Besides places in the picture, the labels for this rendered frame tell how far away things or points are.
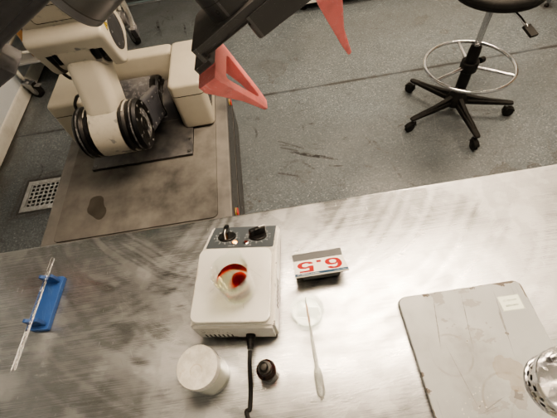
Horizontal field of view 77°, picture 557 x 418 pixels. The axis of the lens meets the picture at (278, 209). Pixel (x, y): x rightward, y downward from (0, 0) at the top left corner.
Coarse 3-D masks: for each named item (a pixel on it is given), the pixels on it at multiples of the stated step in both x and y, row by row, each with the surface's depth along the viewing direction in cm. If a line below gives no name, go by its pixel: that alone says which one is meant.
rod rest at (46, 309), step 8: (48, 280) 65; (56, 280) 65; (64, 280) 66; (48, 288) 66; (56, 288) 65; (48, 296) 65; (56, 296) 64; (40, 304) 64; (48, 304) 64; (56, 304) 64; (40, 312) 63; (48, 312) 63; (24, 320) 60; (40, 320) 60; (48, 320) 62; (32, 328) 61; (40, 328) 61; (48, 328) 62
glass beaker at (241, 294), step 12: (228, 252) 49; (240, 252) 48; (216, 264) 48; (228, 264) 50; (240, 264) 51; (216, 276) 49; (240, 288) 47; (252, 288) 51; (228, 300) 50; (240, 300) 50
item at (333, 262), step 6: (330, 258) 63; (336, 258) 62; (300, 264) 62; (306, 264) 62; (312, 264) 62; (318, 264) 61; (324, 264) 61; (330, 264) 60; (336, 264) 60; (342, 264) 60; (300, 270) 60; (306, 270) 60; (312, 270) 59; (318, 270) 59
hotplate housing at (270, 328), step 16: (208, 240) 64; (272, 272) 56; (272, 288) 54; (272, 304) 53; (272, 320) 52; (208, 336) 56; (224, 336) 56; (240, 336) 56; (256, 336) 56; (272, 336) 56
